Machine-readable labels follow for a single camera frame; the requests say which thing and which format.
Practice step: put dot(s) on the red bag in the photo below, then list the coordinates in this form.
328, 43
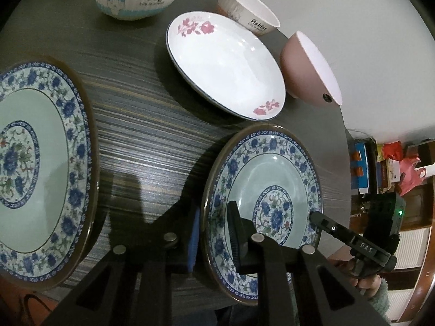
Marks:
392, 150

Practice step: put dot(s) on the blue box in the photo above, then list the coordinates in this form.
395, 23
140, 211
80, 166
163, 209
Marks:
361, 166

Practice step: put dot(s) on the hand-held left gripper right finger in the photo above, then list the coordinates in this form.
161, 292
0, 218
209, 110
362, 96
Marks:
234, 241

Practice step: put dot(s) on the pink bowl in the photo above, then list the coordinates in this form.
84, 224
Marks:
306, 71

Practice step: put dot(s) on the person's right hand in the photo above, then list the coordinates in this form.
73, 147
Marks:
367, 285

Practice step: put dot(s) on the small white printed bowl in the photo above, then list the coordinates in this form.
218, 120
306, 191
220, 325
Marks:
249, 8

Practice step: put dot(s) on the large blue floral plate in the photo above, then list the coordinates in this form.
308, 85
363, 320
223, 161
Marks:
37, 163

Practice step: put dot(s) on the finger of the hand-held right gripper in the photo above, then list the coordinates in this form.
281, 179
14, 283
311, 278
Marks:
340, 232

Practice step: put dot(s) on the small blue floral plate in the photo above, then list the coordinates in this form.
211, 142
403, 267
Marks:
251, 183

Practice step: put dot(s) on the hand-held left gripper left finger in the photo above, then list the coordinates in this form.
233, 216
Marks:
193, 241

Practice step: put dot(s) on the white plate with pink flowers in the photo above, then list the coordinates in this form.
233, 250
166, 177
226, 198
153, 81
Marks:
224, 64

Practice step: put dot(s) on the pink plastic bag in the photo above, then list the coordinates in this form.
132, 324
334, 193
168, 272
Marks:
411, 175

